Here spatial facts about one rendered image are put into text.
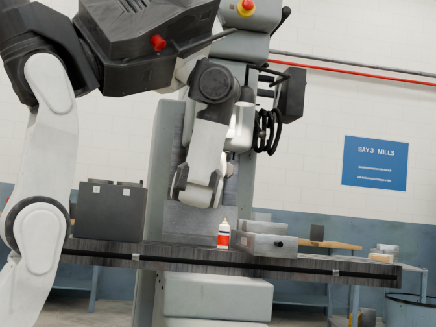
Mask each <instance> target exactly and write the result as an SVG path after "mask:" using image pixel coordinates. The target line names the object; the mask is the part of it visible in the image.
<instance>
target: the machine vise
mask: <svg viewBox="0 0 436 327"><path fill-rule="evenodd" d="M243 220H244V219H238V220H237V228H236V229H231V237H230V247H232V248H236V249H238V250H241V251H243V252H246V253H248V254H251V255H253V256H266V257H274V258H290V259H297V254H298V238H297V237H292V236H285V235H278V234H263V233H256V232H244V231H242V226H243ZM275 241H281V242H282V243H283V246H282V247H276V246H275V245H274V242H275Z"/></svg>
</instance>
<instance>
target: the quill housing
mask: <svg viewBox="0 0 436 327"><path fill-rule="evenodd" d="M208 59H209V62H213V63H216V64H221V65H223V66H225V67H227V68H228V69H229V70H230V71H231V72H232V74H233V76H235V77H236V78H237V79H239V83H240V85H241V86H244V81H245V71H246V70H245V68H246V65H247V64H249V65H251V64H252V65H255V66H256V64H253V63H248V62H240V61H235V60H227V59H222V58H213V57H210V58H208ZM258 73H259V71H258V70H255V69H251V68H250V69H249V78H248V86H250V87H251V88H252V89H254V92H255V95H257V89H258ZM207 106H208V105H207V104H203V103H198V102H197V101H196V105H195V118H194V124H195V119H196V115H197V112H198V111H200V110H203V109H206V108H207ZM255 109H256V103H255V106H238V105H237V107H236V121H235V129H234V130H235V131H234V139H231V140H230V139H226V140H225V143H224V147H223V149H224V150H228V151H232V154H233V152H235V155H238V154H241V153H243V152H245V151H248V150H249V149H250V148H251V146H252V140H253V139H254V137H253V131H254V117H255Z"/></svg>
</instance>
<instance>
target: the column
mask: <svg viewBox="0 0 436 327"><path fill-rule="evenodd" d="M185 109H186V101H181V100H176V99H166V98H161V99H160V100H159V101H158V106H157V108H156V112H155V115H154V120H153V126H152V138H151V149H150V156H149V167H148V173H147V185H146V188H147V189H148V192H147V203H146V210H145V221H144V228H143V239H142V240H149V241H162V228H163V218H164V200H174V199H172V198H171V196H170V192H171V186H172V183H173V179H174V176H175V173H176V171H177V168H178V166H179V165H180V164H182V163H184V162H185V161H186V158H187V155H188V151H189V148H186V147H184V146H183V145H182V135H183V128H184V116H185ZM232 157H233V154H227V157H226V162H230V163H231V164H232V165H233V167H234V169H235V174H234V175H232V176H231V177H230V178H225V179H224V180H223V188H222V190H221V194H220V197H219V205H222V206H235V207H238V219H244V220H251V217H252V203H253V195H254V181H255V173H256V159H257V153H256V152H255V151H254V149H253V148H252V149H249V150H248V151H245V152H243V153H241V154H238V155H235V160H232ZM155 283H156V270H147V269H137V271H136V283H135V290H134V301H133V307H132V319H131V325H130V327H151V325H152V313H153V306H154V294H155Z"/></svg>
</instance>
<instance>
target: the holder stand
mask: <svg viewBox="0 0 436 327"><path fill-rule="evenodd" d="M147 192H148V189H147V188H143V184H139V183H133V182H120V181H117V184H114V181H111V180H101V179H94V178H88V181H87V182H83V181H80V182H79V191H78V197H77V207H76V212H75V223H74V229H73V237H77V238H85V239H99V240H107V241H120V242H128V243H140V242H141V241H142V239H143V228H144V221H145V210H146V203H147Z"/></svg>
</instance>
